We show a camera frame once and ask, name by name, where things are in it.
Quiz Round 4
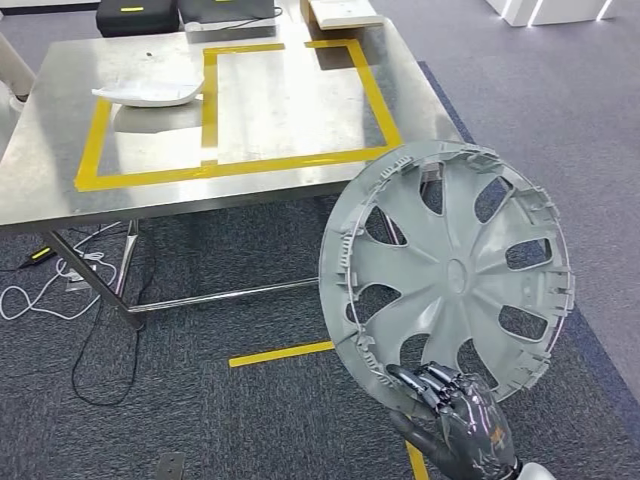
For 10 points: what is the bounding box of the grey laptop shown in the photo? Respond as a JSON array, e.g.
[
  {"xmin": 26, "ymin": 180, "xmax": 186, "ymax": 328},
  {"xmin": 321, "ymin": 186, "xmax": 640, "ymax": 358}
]
[{"xmin": 178, "ymin": 0, "xmax": 278, "ymax": 23}]

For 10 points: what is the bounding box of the white plastic panel part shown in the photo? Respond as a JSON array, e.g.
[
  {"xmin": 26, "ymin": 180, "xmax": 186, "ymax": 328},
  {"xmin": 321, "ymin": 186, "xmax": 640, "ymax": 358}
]
[{"xmin": 91, "ymin": 78, "xmax": 206, "ymax": 109}]

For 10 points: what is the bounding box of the white floor cable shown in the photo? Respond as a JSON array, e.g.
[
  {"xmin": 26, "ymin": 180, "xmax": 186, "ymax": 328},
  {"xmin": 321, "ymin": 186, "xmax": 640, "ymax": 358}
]
[{"xmin": 0, "ymin": 220, "xmax": 124, "ymax": 324}]

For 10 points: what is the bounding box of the white lit platform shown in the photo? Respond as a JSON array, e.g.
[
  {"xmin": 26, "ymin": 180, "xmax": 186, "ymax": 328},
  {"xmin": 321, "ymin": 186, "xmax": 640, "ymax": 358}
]
[{"xmin": 484, "ymin": 0, "xmax": 640, "ymax": 28}]

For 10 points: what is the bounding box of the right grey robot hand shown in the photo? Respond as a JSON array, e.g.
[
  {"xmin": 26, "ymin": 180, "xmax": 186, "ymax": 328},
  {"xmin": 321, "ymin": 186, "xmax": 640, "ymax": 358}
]
[{"xmin": 386, "ymin": 360, "xmax": 519, "ymax": 480}]

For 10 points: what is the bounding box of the black adapter with lit strip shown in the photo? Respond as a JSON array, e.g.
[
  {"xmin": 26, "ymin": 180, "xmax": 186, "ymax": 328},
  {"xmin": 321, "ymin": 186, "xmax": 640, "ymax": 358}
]
[{"xmin": 19, "ymin": 245, "xmax": 56, "ymax": 271}]

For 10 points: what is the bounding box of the person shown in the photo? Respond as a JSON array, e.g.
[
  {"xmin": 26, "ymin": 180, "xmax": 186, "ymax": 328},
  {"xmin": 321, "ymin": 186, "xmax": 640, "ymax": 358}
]
[{"xmin": 0, "ymin": 31, "xmax": 37, "ymax": 114}]

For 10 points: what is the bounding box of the brown cardboard box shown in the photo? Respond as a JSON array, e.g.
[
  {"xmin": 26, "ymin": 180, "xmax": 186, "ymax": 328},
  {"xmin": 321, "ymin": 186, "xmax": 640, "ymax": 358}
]
[{"xmin": 300, "ymin": 0, "xmax": 386, "ymax": 31}]

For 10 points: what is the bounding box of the grey plastic wheel hubcap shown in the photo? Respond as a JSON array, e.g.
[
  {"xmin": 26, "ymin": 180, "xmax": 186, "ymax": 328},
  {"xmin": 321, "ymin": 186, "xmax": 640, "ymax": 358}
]
[{"xmin": 318, "ymin": 140, "xmax": 576, "ymax": 415}]

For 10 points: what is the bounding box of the black carry case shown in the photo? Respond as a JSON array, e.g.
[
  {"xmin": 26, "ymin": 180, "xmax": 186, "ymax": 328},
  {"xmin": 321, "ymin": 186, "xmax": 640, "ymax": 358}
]
[{"xmin": 96, "ymin": 0, "xmax": 180, "ymax": 38}]

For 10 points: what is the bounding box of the black floor cable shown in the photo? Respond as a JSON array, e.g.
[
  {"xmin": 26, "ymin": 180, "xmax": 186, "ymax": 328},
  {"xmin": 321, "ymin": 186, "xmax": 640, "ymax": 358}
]
[{"xmin": 71, "ymin": 225, "xmax": 157, "ymax": 407}]

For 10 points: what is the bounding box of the steel workbench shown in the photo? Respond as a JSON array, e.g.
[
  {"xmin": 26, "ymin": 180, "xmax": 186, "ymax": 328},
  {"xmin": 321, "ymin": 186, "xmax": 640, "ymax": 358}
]
[{"xmin": 0, "ymin": 16, "xmax": 463, "ymax": 333}]

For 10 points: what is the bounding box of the flat white box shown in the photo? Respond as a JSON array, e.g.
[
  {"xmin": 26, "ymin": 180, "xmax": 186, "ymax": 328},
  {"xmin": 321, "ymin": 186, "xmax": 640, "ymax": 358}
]
[{"xmin": 309, "ymin": 0, "xmax": 383, "ymax": 26}]

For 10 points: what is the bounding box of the white power strip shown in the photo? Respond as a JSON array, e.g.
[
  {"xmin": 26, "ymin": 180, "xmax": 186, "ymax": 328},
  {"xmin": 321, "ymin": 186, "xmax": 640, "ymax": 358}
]
[{"xmin": 65, "ymin": 264, "xmax": 100, "ymax": 293}]

